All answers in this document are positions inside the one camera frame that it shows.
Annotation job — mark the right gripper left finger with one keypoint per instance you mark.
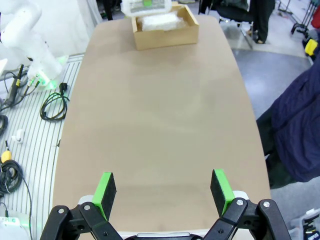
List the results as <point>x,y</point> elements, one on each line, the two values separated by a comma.
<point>100,222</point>

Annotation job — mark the film-wrapped white clock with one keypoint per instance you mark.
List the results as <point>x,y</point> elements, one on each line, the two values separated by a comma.
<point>160,22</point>

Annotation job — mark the person in purple jacket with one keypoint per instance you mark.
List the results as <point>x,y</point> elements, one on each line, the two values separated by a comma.
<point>300,120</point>

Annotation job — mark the person in black trousers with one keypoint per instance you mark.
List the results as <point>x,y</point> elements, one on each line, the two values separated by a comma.
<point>262,20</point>

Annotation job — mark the white box with green light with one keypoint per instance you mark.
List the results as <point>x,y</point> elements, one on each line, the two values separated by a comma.
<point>12,228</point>

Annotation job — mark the short red garment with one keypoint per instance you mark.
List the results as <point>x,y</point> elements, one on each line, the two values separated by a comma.
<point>316,21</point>

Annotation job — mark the black office chair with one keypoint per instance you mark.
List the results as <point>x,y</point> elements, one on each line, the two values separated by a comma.
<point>235,13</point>

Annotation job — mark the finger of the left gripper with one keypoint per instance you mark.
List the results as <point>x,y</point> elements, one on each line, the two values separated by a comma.
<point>147,2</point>

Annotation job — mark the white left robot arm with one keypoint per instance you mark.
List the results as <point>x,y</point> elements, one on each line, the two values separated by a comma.
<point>37,50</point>

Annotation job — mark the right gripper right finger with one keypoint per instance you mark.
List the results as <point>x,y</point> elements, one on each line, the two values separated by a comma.
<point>240,220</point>

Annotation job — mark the bubble-wrapped white clock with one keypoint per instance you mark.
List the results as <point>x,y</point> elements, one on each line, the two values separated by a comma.
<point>132,8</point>

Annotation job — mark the yellow plug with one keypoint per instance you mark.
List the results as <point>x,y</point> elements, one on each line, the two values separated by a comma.
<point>6,156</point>

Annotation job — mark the white plastic bin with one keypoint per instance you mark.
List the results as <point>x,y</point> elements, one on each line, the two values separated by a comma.
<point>306,225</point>

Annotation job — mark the yellow plastic item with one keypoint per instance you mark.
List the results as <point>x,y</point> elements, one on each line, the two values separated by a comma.
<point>311,47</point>

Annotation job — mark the open brown cardboard box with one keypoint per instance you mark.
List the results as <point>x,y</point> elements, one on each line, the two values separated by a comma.
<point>165,40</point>

